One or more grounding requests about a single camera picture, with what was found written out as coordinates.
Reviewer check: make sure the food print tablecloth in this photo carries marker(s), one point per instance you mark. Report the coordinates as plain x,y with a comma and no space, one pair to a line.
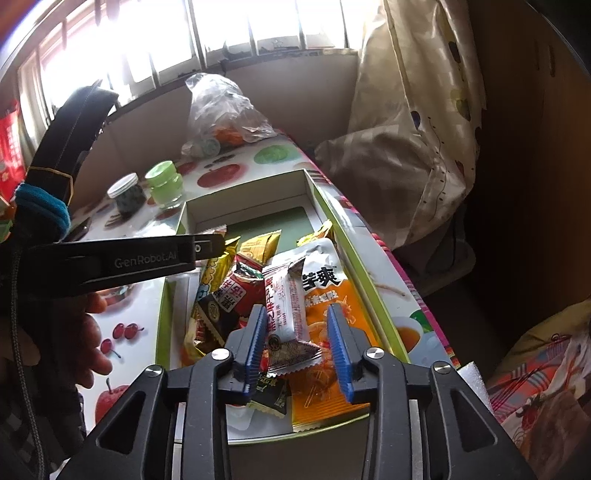
134,304

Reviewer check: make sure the person's left hand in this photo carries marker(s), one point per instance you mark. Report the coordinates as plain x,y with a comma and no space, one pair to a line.
92,341

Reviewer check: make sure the clear plastic bag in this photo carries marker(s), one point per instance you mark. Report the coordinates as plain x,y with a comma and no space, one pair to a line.
221,106

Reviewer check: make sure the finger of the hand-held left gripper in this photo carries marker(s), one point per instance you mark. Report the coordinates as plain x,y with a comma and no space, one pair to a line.
203,249

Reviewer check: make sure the red black snack packet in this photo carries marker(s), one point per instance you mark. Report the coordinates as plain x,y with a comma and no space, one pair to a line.
235,286

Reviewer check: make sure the white brown cake packet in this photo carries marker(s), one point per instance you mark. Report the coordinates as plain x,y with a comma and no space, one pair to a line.
288,304

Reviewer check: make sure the clear jar green lid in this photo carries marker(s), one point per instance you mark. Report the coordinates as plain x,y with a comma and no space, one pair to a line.
164,184

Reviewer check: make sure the small black snack packet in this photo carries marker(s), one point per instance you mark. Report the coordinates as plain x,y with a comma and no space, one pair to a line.
270,397

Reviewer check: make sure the red bag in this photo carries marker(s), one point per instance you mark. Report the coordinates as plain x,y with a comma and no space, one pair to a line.
11,147

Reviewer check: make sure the cream patterned curtain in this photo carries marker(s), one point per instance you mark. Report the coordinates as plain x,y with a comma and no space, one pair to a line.
406,115

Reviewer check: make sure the clear jar white lid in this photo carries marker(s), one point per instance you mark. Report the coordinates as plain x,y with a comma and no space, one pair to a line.
129,198

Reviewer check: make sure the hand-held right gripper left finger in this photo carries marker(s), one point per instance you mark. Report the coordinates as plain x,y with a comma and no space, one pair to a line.
256,355

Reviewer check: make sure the dark smartphone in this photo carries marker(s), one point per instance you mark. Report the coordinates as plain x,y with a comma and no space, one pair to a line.
81,230

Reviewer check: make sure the printed blanket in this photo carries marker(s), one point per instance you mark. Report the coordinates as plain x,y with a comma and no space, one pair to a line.
545,392

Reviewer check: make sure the person's left forearm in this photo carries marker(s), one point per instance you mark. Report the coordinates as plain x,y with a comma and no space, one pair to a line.
69,134

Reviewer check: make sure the brown wooden cabinet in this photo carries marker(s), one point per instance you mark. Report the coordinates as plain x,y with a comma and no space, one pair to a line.
531,138

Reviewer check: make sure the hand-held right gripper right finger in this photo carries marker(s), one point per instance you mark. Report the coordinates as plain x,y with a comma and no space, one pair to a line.
339,350

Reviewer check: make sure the green cardboard box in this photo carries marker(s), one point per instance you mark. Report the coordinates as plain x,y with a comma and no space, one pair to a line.
286,224

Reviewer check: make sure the white foam sheet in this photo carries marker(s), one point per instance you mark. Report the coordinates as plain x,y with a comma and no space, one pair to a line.
471,381

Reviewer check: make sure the gold candy packet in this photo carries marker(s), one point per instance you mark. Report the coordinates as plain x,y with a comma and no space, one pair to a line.
261,244

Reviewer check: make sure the barred window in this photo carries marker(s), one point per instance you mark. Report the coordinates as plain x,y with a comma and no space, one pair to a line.
231,27

